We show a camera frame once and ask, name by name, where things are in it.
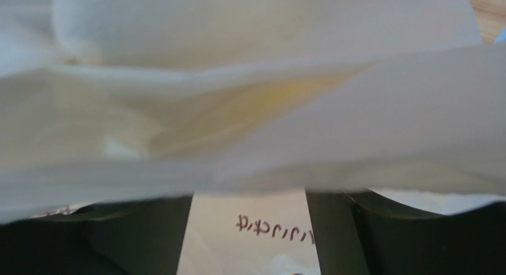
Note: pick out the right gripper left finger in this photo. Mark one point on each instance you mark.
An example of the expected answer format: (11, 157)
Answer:
(142, 237)

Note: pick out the yellow fake banana piece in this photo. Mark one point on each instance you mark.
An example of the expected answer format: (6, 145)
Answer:
(242, 114)

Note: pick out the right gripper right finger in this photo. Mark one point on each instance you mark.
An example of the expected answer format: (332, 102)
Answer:
(366, 233)

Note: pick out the translucent plastic bag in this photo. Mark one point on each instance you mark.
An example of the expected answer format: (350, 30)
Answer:
(251, 137)

